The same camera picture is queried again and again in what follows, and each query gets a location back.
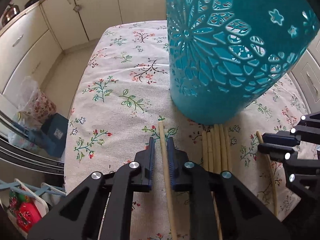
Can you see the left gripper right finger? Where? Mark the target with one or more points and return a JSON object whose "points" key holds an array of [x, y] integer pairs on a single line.
{"points": [[221, 207]]}

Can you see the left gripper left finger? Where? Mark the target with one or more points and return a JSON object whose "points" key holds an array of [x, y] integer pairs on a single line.
{"points": [[100, 207]]}

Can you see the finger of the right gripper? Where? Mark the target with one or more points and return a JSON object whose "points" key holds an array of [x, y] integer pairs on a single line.
{"points": [[277, 153], [281, 138]]}

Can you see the white blue shelf rack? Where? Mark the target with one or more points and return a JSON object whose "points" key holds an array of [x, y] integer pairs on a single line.
{"points": [[28, 203]]}

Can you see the blue dustpan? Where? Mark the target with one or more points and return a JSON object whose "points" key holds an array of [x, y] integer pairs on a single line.
{"points": [[50, 136]]}

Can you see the teal perforated basket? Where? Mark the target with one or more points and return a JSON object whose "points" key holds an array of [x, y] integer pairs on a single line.
{"points": [[224, 54]]}

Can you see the floral tablecloth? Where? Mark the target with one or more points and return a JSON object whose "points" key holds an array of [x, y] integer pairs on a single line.
{"points": [[124, 94]]}

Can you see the copper kettle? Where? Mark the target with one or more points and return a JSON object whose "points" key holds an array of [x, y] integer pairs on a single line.
{"points": [[9, 13]]}

